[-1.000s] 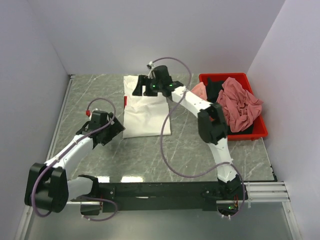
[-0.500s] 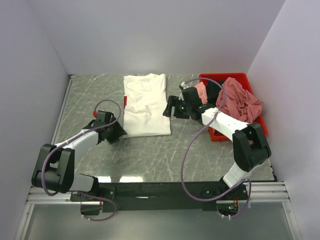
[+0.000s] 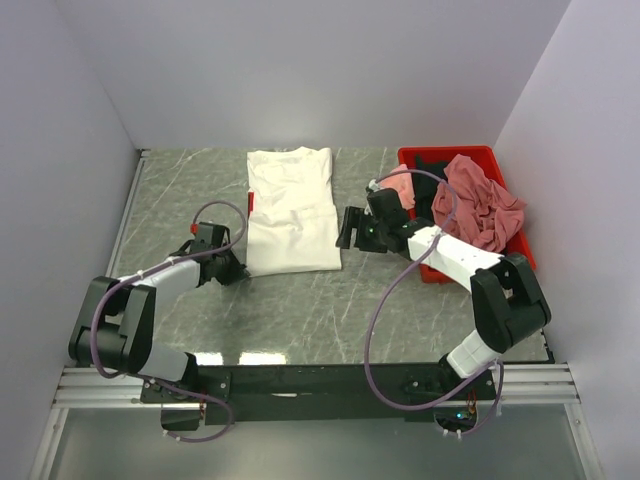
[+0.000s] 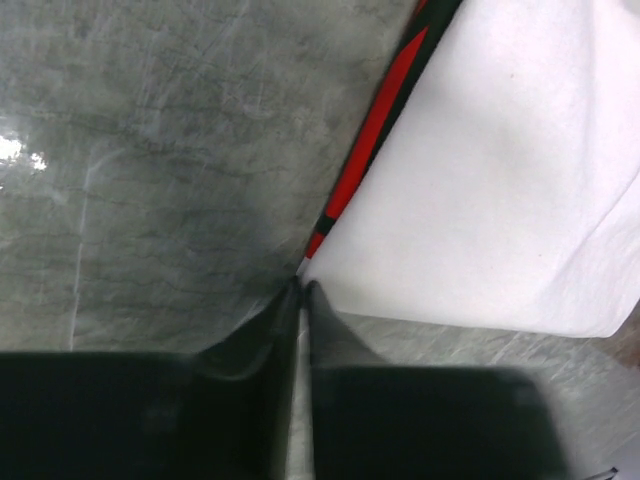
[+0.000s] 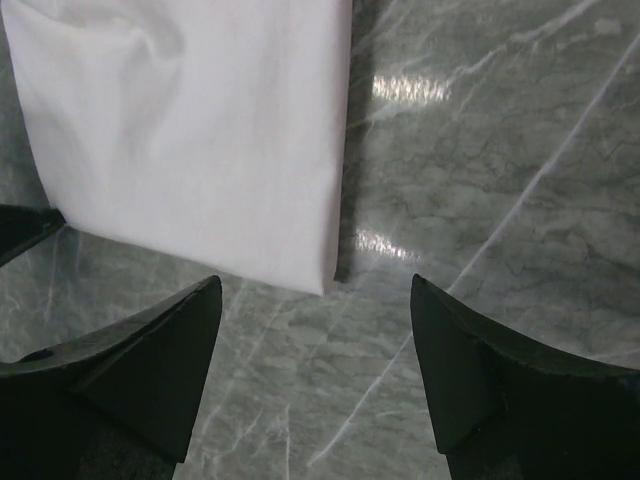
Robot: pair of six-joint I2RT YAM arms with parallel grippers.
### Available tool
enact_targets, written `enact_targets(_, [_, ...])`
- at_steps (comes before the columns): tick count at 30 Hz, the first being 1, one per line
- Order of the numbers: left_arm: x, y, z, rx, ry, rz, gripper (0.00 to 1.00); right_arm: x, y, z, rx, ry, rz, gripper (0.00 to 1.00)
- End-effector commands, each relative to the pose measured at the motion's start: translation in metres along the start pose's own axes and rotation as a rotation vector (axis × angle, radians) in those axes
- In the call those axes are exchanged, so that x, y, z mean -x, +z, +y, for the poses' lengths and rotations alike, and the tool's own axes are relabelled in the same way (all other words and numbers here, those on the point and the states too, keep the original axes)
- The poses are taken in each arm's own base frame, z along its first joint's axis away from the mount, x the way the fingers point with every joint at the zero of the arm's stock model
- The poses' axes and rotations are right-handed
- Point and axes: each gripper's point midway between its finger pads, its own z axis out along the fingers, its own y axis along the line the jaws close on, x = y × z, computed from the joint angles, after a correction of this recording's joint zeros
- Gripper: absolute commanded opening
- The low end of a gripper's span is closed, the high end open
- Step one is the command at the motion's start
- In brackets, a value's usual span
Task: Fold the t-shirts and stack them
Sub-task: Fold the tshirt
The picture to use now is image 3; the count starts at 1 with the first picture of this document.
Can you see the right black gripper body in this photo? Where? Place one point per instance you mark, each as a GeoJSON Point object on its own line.
{"type": "Point", "coordinates": [373, 233]}

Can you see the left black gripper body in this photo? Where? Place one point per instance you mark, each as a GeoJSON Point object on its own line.
{"type": "Point", "coordinates": [229, 267]}

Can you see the white t shirt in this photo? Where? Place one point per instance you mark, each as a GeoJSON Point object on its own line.
{"type": "Point", "coordinates": [293, 223]}

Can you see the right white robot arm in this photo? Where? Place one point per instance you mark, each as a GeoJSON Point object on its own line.
{"type": "Point", "coordinates": [507, 300]}

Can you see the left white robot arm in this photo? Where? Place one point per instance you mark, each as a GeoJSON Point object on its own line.
{"type": "Point", "coordinates": [115, 324]}

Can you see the light pink t shirt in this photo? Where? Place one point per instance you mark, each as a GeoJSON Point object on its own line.
{"type": "Point", "coordinates": [402, 183]}

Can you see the black t shirt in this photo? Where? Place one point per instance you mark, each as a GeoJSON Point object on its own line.
{"type": "Point", "coordinates": [425, 187]}

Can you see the dusty pink t shirt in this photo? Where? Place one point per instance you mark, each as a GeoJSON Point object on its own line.
{"type": "Point", "coordinates": [475, 208]}

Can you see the black base beam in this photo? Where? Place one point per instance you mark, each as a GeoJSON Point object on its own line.
{"type": "Point", "coordinates": [325, 392]}

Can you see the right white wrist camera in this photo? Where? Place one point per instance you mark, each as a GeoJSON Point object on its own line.
{"type": "Point", "coordinates": [373, 187]}

